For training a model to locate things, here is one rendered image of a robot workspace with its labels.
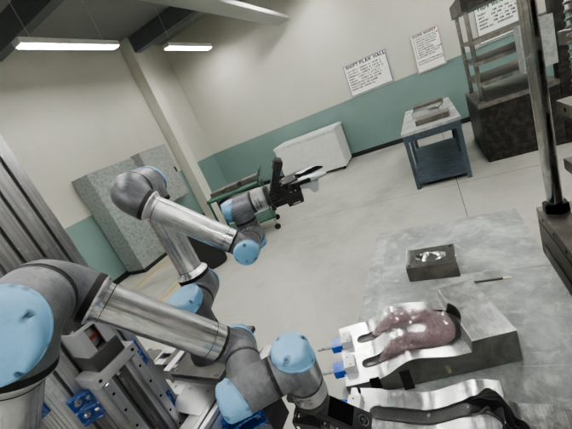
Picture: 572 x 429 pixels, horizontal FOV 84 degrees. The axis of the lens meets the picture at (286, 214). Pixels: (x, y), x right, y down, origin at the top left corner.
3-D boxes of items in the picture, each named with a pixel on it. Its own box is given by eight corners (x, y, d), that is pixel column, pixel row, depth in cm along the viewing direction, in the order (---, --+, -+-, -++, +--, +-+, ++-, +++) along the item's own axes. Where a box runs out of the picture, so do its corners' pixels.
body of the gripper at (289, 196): (304, 191, 111) (271, 204, 112) (294, 170, 107) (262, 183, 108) (306, 201, 104) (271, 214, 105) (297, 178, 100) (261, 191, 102)
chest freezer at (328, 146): (353, 158, 763) (340, 120, 735) (347, 168, 698) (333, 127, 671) (298, 175, 833) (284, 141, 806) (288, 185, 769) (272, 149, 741)
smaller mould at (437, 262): (409, 282, 139) (405, 268, 137) (410, 263, 152) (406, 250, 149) (460, 276, 130) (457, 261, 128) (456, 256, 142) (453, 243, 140)
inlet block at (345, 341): (320, 361, 114) (315, 350, 112) (320, 351, 119) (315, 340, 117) (356, 352, 111) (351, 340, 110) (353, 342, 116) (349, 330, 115)
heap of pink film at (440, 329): (380, 368, 98) (373, 348, 96) (370, 328, 115) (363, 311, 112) (467, 346, 93) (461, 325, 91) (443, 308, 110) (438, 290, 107)
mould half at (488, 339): (351, 399, 99) (340, 373, 96) (343, 340, 123) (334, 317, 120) (523, 360, 89) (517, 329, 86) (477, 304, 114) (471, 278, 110)
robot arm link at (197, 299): (178, 344, 102) (157, 311, 98) (190, 318, 115) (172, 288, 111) (212, 332, 100) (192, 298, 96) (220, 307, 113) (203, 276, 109)
